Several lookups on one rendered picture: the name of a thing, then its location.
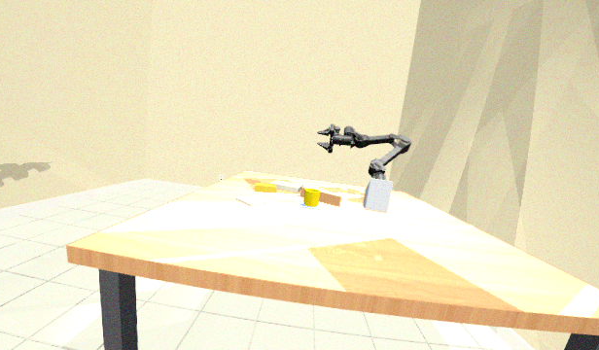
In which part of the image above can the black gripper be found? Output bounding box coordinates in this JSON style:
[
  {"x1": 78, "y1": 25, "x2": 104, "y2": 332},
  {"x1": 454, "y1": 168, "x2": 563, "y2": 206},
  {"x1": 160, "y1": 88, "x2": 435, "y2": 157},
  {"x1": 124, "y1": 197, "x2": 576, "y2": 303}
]
[{"x1": 317, "y1": 123, "x2": 344, "y2": 153}]

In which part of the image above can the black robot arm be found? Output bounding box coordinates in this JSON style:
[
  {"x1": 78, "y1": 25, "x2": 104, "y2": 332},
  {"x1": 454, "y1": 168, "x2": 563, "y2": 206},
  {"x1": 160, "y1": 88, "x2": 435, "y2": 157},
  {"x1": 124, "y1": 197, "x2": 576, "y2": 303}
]
[{"x1": 342, "y1": 125, "x2": 411, "y2": 181}]

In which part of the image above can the yellow flat block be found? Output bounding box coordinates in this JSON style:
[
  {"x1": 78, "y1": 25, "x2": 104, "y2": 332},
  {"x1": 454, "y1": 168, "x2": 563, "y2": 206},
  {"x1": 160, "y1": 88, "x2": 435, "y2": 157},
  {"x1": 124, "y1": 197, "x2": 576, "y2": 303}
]
[{"x1": 255, "y1": 183, "x2": 276, "y2": 193}]

